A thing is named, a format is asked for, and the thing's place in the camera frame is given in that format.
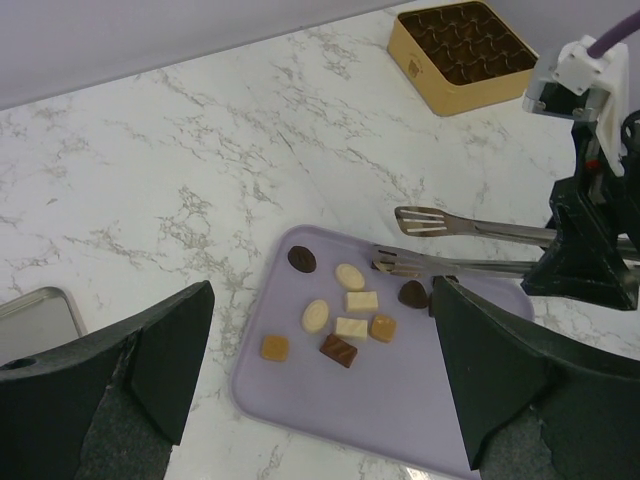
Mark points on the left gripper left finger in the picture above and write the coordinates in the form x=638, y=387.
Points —
x=112, y=404

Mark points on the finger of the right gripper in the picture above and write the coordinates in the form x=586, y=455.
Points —
x=582, y=262

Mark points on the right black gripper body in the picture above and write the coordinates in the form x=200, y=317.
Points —
x=617, y=198

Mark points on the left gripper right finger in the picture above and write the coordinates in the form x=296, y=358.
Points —
x=531, y=403

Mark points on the dark heart chocolate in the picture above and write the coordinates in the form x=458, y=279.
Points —
x=413, y=295

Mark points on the metal tongs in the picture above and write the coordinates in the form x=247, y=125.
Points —
x=447, y=244

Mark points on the dark oval chocolate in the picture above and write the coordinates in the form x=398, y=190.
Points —
x=302, y=259

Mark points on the caramel square chocolate right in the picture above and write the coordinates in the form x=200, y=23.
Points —
x=383, y=328

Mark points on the caramel square chocolate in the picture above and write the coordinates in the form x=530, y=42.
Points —
x=275, y=348
x=383, y=328

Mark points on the caramel square chocolate left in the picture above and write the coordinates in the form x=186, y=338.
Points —
x=275, y=348

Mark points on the gold chocolate box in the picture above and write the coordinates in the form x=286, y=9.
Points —
x=460, y=57

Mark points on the brown rectangular chocolate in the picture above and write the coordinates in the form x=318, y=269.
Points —
x=339, y=350

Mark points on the white rectangular chocolate lower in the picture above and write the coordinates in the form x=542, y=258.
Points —
x=348, y=328

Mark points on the white rectangular chocolate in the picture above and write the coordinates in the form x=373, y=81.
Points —
x=361, y=302
x=348, y=328

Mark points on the white rectangular chocolate upper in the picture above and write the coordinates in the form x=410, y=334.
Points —
x=361, y=302

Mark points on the white oval chocolate upper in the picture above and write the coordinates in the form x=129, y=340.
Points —
x=349, y=277

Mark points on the white oval chocolate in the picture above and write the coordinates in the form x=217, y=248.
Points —
x=315, y=316
x=349, y=277

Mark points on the white oval chocolate lower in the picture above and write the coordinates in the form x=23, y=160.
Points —
x=315, y=316

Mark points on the lavender tray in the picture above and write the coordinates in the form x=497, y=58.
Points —
x=394, y=401

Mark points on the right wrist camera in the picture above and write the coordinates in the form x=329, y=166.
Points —
x=568, y=83

